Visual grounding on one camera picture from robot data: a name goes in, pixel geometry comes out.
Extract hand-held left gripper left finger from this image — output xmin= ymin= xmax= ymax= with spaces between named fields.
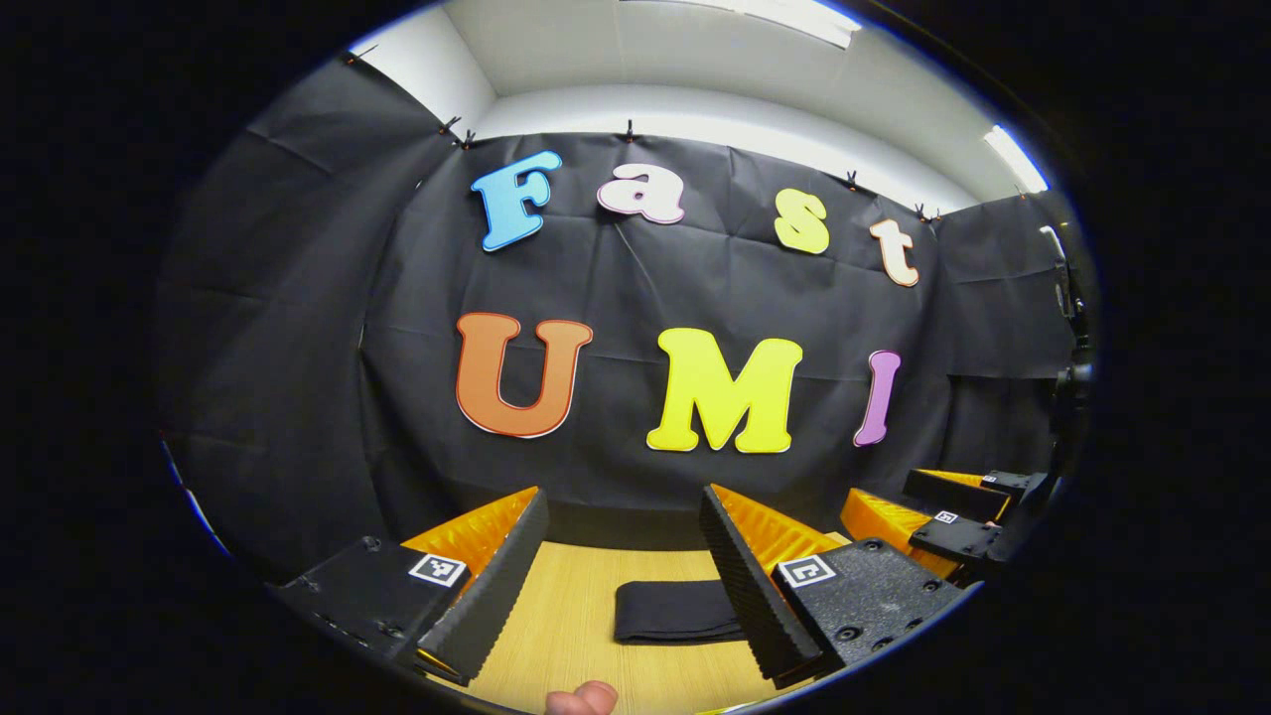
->
xmin=266 ymin=487 xmax=550 ymax=686

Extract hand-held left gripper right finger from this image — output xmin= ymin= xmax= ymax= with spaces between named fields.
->
xmin=698 ymin=484 xmax=979 ymax=691

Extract black backdrop cloth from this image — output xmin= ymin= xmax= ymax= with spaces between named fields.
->
xmin=159 ymin=55 xmax=1083 ymax=587

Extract row of black cloth clips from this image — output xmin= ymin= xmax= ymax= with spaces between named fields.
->
xmin=343 ymin=45 xmax=1029 ymax=224

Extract long ceiling light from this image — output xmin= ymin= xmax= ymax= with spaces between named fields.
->
xmin=695 ymin=0 xmax=863 ymax=49
xmin=983 ymin=124 xmax=1051 ymax=195

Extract dark grey jeans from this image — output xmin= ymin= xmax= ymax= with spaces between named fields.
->
xmin=613 ymin=579 xmax=748 ymax=646

